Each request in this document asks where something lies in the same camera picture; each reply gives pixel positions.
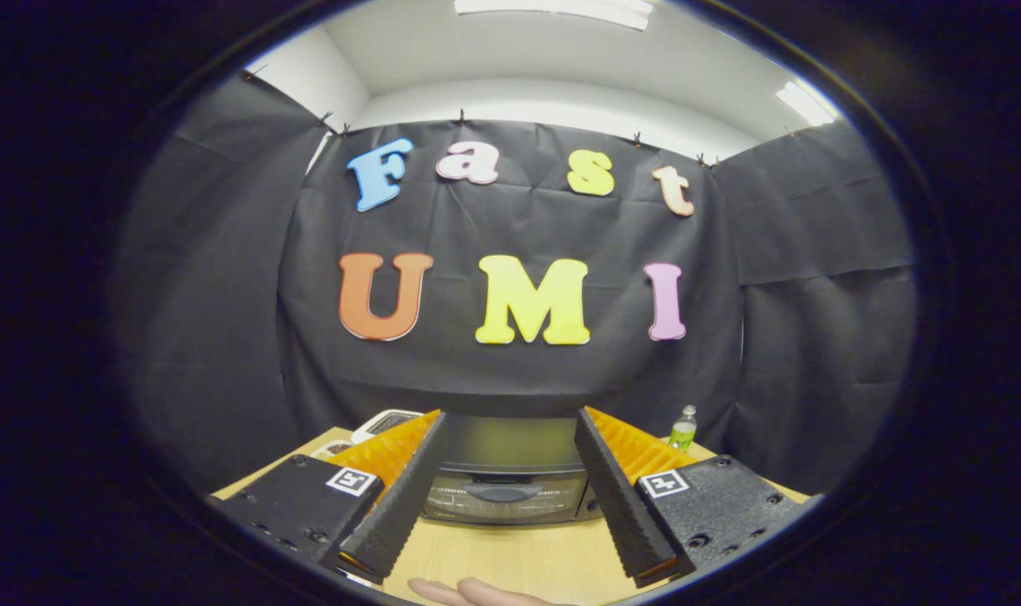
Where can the green plastic bottle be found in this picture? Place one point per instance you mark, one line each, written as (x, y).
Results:
(683, 433)

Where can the white power strip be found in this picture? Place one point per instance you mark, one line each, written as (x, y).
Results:
(375, 425)

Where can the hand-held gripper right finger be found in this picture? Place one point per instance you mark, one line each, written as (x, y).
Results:
(615, 497)

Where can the long ceiling light panel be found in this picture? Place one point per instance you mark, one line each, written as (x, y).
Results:
(561, 10)

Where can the small ceiling light panel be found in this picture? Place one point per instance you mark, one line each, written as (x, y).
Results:
(805, 103)

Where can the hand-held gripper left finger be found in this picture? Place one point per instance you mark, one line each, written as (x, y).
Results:
(409, 497)

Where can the black toaster oven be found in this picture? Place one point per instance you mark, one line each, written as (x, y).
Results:
(502, 442)

